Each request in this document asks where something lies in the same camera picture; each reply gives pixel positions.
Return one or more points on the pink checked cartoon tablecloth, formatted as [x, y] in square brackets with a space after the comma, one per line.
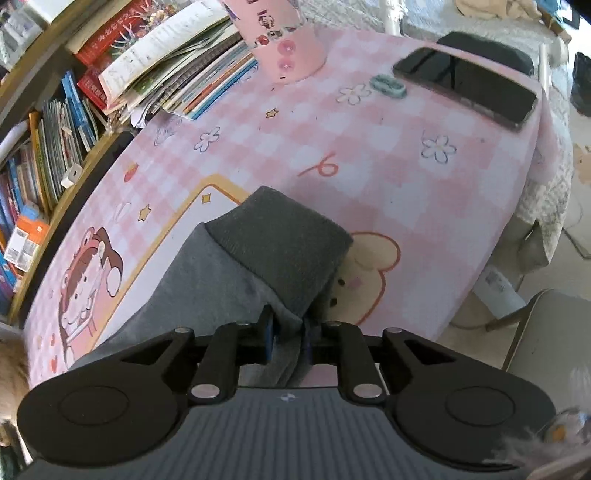
[369, 194]

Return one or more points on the orange and white box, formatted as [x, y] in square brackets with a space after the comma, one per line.
[27, 242]

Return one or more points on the beige plush toy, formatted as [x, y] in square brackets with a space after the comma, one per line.
[496, 7]

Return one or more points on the row of shelved books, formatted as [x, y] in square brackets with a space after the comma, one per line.
[41, 152]

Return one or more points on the black seat cushion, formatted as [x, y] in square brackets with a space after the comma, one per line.
[498, 50]

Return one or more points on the white lace table cover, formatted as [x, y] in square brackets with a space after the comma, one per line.
[549, 184]

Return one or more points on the white charger plug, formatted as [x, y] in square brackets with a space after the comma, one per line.
[71, 175]

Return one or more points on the white metal pole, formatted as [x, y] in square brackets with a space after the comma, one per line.
[392, 16]

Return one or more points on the grey garment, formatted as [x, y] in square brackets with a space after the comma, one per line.
[240, 277]

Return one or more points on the wooden bookshelf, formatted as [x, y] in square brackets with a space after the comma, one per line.
[87, 166]

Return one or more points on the pink sticker-covered cup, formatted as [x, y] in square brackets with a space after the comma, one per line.
[281, 41]

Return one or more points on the teal hair clip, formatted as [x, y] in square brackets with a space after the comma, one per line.
[388, 85]

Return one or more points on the black smartphone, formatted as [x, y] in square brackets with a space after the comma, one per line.
[466, 87]

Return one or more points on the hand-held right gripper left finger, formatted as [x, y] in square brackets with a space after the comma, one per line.
[269, 340]

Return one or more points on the grey folding chair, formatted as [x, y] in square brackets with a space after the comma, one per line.
[549, 332]

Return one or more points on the white paper bag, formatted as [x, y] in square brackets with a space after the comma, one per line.
[501, 295]

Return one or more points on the stack of books and magazines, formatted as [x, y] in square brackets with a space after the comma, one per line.
[175, 64]

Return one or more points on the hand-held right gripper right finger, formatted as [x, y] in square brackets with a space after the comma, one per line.
[307, 345]

